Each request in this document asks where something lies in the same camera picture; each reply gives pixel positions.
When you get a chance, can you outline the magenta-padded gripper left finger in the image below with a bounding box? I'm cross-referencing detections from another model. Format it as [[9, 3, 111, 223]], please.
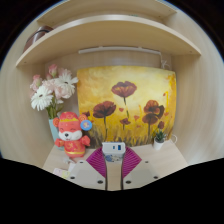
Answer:
[[68, 147, 108, 190]]

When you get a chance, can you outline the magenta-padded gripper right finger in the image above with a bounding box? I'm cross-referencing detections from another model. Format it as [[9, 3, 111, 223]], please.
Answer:
[[120, 147, 160, 190]]

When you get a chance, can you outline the white block charger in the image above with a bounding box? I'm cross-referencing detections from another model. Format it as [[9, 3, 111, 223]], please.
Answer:
[[101, 141, 127, 163]]

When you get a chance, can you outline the small potted plant white pot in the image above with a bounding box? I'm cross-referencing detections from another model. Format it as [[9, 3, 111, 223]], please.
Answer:
[[153, 129, 167, 151]]

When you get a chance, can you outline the red plush toy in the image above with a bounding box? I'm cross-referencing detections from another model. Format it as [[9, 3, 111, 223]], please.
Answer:
[[53, 111, 93, 158]]

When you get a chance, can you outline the pale teal vase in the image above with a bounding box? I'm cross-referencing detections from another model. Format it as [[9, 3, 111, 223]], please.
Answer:
[[48, 118, 65, 150]]

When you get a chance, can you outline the yellow poppy painting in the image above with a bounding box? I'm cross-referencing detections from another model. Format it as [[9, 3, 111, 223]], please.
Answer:
[[76, 65, 178, 149]]

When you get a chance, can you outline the pink and white flower bouquet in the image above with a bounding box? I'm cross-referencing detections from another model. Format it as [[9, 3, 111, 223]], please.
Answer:
[[29, 63, 79, 119]]

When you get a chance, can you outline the white light bar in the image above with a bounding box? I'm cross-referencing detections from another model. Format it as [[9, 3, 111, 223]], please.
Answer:
[[78, 45, 163, 55]]

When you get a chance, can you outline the wooden shelf unit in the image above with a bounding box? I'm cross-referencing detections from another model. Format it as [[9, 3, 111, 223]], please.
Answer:
[[14, 0, 203, 68]]

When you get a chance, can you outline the white cable loop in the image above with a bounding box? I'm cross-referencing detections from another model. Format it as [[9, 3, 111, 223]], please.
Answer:
[[169, 133, 179, 144]]

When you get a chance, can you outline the white lamp cord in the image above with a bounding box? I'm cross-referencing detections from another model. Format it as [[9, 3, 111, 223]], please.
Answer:
[[159, 51, 172, 70]]

